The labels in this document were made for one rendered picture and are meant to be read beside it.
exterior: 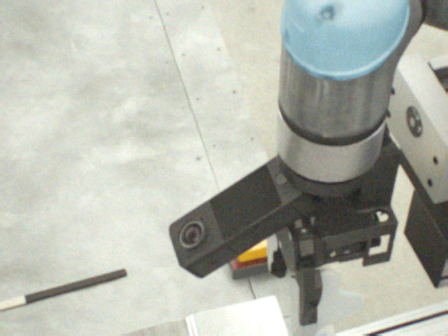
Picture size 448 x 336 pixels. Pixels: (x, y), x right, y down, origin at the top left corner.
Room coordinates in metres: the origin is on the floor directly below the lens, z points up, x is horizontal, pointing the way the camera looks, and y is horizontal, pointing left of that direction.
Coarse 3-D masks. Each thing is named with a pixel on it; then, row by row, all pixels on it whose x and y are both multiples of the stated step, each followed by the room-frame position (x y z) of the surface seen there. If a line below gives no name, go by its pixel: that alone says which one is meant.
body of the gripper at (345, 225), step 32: (384, 128) 0.52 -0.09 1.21; (384, 160) 0.49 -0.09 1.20; (320, 192) 0.46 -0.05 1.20; (352, 192) 0.49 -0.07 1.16; (384, 192) 0.49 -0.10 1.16; (320, 224) 0.47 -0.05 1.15; (352, 224) 0.47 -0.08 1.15; (384, 224) 0.47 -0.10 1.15; (288, 256) 0.47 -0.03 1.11; (320, 256) 0.46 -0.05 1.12; (352, 256) 0.48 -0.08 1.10; (384, 256) 0.48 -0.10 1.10
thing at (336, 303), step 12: (324, 276) 0.46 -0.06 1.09; (336, 276) 0.47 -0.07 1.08; (324, 288) 0.46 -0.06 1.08; (336, 288) 0.46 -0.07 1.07; (324, 300) 0.46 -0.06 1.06; (336, 300) 0.46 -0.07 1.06; (348, 300) 0.46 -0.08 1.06; (360, 300) 0.47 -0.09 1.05; (324, 312) 0.46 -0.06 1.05; (336, 312) 0.46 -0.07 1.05; (348, 312) 0.46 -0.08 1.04; (312, 324) 0.44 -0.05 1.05; (324, 324) 0.45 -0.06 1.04
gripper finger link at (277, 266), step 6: (270, 240) 0.52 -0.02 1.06; (276, 240) 0.51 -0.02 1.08; (270, 246) 0.52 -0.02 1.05; (276, 246) 0.50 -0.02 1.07; (270, 252) 0.52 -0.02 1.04; (276, 252) 0.51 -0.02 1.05; (270, 258) 0.52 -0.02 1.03; (276, 258) 0.51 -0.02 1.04; (282, 258) 0.51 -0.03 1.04; (270, 264) 0.52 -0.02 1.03; (276, 264) 0.52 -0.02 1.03; (282, 264) 0.52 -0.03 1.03; (270, 270) 0.52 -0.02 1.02; (276, 270) 0.52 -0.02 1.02; (282, 270) 0.52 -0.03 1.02; (276, 276) 0.52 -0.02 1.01; (282, 276) 0.52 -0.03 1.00
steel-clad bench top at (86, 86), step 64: (0, 0) 1.09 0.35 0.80; (64, 0) 1.10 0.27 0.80; (128, 0) 1.10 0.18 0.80; (192, 0) 1.11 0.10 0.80; (0, 64) 0.97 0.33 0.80; (64, 64) 0.98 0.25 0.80; (128, 64) 0.98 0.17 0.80; (192, 64) 0.99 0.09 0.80; (0, 128) 0.86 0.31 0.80; (64, 128) 0.87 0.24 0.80; (128, 128) 0.87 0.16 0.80; (192, 128) 0.88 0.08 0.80; (256, 128) 0.88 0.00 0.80; (0, 192) 0.76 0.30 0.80; (64, 192) 0.77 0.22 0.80; (128, 192) 0.77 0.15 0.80; (192, 192) 0.77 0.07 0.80; (0, 256) 0.67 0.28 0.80; (64, 256) 0.67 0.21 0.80; (128, 256) 0.68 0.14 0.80; (0, 320) 0.59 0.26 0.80; (64, 320) 0.59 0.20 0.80; (128, 320) 0.59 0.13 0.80
